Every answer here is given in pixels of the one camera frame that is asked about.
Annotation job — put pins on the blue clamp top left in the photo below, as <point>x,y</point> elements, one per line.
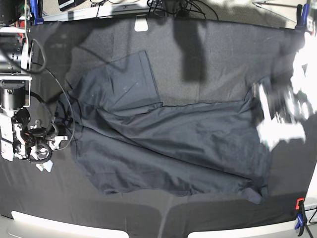
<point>36,7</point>

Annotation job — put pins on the blue orange clamp bottom right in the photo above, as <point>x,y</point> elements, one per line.
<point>301,218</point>

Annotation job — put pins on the blue clamp top right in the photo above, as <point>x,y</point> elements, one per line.
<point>302,13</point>

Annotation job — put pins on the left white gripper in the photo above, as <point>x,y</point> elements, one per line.
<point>283,112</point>

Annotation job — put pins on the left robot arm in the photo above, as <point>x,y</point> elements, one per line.
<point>304,77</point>

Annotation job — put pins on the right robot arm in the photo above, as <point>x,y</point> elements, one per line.
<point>20,59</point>

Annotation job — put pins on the dark navy t-shirt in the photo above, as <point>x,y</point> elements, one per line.
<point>126,139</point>

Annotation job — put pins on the white tag on cloth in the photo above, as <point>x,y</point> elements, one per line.
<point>141,24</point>

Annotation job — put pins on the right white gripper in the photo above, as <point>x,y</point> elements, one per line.
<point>31,144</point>

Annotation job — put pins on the black table cloth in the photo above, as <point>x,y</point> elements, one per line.
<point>193,61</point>

